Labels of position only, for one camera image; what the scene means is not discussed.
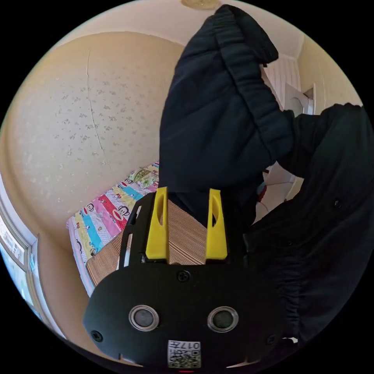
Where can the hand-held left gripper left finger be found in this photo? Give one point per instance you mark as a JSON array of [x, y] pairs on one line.
[[157, 236]]

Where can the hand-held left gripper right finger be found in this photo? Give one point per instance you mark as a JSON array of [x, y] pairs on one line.
[[216, 239]]

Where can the black long pants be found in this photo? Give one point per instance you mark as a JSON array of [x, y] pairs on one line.
[[213, 122]]

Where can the bed with printed sheet and mat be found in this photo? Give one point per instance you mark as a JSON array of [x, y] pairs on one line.
[[99, 213]]

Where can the person's body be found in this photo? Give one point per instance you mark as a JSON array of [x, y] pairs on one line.
[[327, 222]]

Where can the window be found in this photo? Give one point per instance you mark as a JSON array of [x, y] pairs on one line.
[[14, 254]]

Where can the white door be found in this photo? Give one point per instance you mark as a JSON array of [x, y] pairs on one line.
[[287, 84]]

